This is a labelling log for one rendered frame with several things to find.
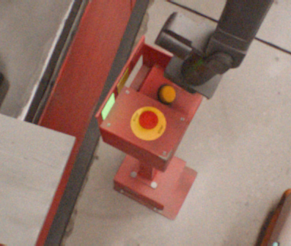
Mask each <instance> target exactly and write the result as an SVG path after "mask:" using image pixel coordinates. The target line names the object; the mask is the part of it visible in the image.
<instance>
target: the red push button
mask: <svg viewBox="0 0 291 246"><path fill-rule="evenodd" d="M157 124H158V116H157V114H156V113H155V112H152V111H145V112H143V113H141V115H140V116H139V125H141V127H143V128H144V129H145V130H151V129H153V128H154V127H156V126H157Z"/></svg>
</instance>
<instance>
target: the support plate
mask: <svg viewBox="0 0 291 246"><path fill-rule="evenodd" d="M75 141H76V138H75V137H73V136H71V135H66V134H64V133H60V132H58V131H54V130H49V129H47V128H45V127H41V126H39V125H35V124H30V123H28V122H24V121H22V120H20V119H15V118H12V117H9V116H5V115H3V114H0V244H3V245H6V246H35V245H36V243H37V240H38V237H39V235H40V232H41V229H42V227H43V223H44V222H45V218H46V217H47V214H48V211H49V209H50V206H51V204H52V200H53V199H54V195H55V194H56V190H57V188H58V185H59V183H60V179H61V178H62V174H63V173H64V169H65V167H66V165H67V161H68V159H69V156H70V153H71V152H72V148H73V146H74V143H75Z"/></svg>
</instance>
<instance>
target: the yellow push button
mask: <svg viewBox="0 0 291 246"><path fill-rule="evenodd" d="M159 97H160V99H161V101H162V102H165V103H170V102H173V100H174V99H175V90H174V89H173V87H171V86H163V87H162V88H161V90H160V91H159Z"/></svg>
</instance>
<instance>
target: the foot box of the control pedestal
mask: <svg viewBox="0 0 291 246"><path fill-rule="evenodd" d="M136 163H137V159H136V158H134V157H131V156H130V155H129V154H127V155H126V157H125V159H124V161H123V162H122V164H121V166H120V167H119V170H118V171H117V173H116V176H115V177H114V190H116V191H117V192H118V193H121V194H123V195H125V196H127V197H129V198H131V199H132V200H134V201H136V202H139V203H140V204H142V205H144V206H146V207H147V208H150V209H151V210H153V211H155V212H157V213H159V214H160V215H163V216H165V217H167V218H169V219H170V220H175V218H176V217H177V215H178V213H179V211H180V209H181V206H182V205H183V202H184V201H185V199H186V197H187V194H188V193H189V190H190V189H191V186H192V184H193V182H194V181H195V178H196V175H197V172H196V171H195V170H193V169H192V168H189V167H187V166H186V163H187V162H186V161H183V160H181V159H179V158H178V157H175V156H174V155H173V158H172V159H171V162H170V163H169V166H168V167H167V169H166V171H165V173H163V176H162V177H161V180H160V181H159V183H158V184H157V187H156V188H155V189H154V188H152V187H150V186H148V185H147V184H144V183H143V182H140V181H139V180H137V179H134V178H133V177H131V176H130V174H131V172H132V170H133V168H134V167H135V165H136Z"/></svg>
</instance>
